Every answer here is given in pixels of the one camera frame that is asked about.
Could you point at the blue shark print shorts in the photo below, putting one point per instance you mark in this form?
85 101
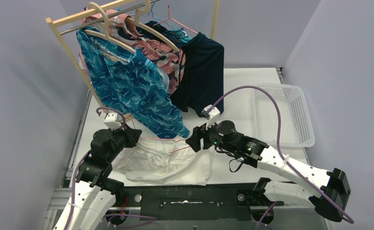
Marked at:
130 83

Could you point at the wooden clothes rack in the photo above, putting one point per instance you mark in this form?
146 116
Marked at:
55 24

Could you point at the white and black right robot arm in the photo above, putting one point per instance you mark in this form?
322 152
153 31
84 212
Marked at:
328 192

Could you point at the wooden hanger rear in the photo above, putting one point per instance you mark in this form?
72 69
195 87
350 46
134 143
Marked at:
136 21

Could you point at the navy blue shorts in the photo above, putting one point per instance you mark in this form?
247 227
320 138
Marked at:
203 80

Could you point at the white plastic basket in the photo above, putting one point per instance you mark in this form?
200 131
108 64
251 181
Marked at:
296 125

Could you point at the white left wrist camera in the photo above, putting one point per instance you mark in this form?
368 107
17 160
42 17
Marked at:
114 121

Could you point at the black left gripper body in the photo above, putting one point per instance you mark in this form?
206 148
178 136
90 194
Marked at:
133 135

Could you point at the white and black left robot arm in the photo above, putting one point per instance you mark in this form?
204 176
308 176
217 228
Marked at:
93 192

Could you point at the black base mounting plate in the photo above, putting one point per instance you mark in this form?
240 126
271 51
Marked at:
192 202

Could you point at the pink floral shorts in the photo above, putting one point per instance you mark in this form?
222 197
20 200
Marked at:
169 63

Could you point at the white shorts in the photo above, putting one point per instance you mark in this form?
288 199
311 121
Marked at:
150 162

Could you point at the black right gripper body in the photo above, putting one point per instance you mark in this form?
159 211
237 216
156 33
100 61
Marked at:
210 137

